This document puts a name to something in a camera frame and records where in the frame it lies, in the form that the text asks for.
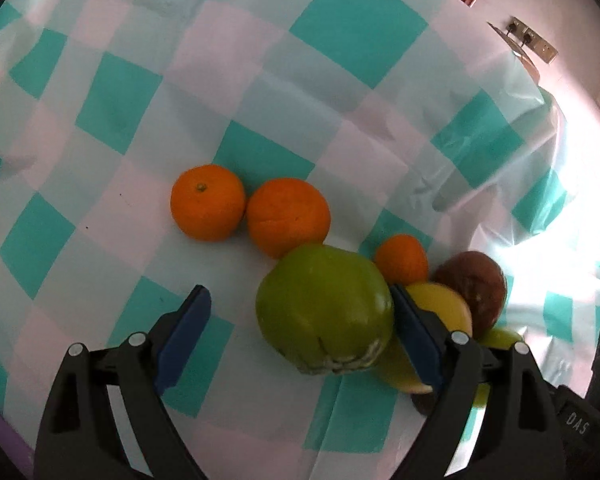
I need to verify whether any small orange tangerine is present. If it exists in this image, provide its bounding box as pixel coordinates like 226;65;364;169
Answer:
374;234;430;285

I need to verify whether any purple mat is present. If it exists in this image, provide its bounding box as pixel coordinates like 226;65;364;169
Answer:
0;395;33;471

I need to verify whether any yellow apple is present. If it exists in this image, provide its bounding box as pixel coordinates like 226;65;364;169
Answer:
372;281;473;393

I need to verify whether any teal checkered tablecloth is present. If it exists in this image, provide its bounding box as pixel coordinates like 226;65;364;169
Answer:
0;0;600;480

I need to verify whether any large green apple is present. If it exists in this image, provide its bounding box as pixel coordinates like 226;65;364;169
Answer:
255;244;396;376

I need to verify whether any orange with green stem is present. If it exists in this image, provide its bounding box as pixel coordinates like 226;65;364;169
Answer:
170;164;247;242

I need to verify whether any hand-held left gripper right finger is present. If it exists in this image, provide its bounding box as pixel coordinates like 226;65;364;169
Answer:
389;282;566;480

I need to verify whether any round orange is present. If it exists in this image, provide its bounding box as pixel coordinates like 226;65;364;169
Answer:
246;178;332;260

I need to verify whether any wall socket plate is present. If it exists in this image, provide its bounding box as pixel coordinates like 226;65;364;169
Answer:
486;16;558;65

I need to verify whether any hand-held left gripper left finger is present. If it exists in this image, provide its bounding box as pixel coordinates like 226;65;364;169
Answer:
34;284;212;480

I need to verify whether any small green fruit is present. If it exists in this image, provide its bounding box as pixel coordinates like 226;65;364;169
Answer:
472;327;526;408

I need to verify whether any brown passion fruit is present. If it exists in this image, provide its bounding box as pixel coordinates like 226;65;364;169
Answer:
432;251;508;338

